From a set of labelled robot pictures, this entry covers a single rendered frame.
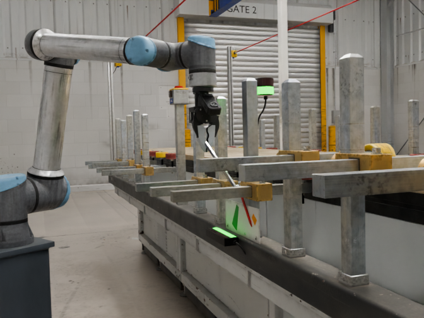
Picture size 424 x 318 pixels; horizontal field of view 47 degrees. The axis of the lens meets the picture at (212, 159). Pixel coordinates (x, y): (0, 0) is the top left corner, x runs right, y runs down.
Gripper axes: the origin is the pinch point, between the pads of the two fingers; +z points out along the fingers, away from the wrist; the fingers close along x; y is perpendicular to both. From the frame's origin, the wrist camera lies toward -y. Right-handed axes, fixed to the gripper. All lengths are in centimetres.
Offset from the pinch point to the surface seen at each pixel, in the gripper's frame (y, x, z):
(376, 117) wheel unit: 61, -117, -11
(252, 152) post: -19.0, -7.7, 1.0
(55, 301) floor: 162, 45, 97
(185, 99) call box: 55, -10, -20
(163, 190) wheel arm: 2.3, 14.5, 13.3
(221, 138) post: 6.0, -7.8, -3.1
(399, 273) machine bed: -58, -28, 30
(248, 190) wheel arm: -22.7, -4.7, 12.0
